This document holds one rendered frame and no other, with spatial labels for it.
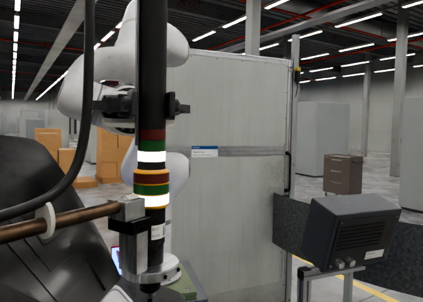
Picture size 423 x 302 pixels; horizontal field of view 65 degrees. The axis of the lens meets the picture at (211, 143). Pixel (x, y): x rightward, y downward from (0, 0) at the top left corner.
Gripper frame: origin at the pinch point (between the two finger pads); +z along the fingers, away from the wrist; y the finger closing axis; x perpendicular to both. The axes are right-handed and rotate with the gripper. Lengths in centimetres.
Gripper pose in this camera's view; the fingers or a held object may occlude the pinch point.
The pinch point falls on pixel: (150, 104)
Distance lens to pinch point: 40.8
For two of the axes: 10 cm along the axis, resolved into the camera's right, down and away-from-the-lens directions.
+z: 3.8, 0.4, -9.2
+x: 0.2, -10.0, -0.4
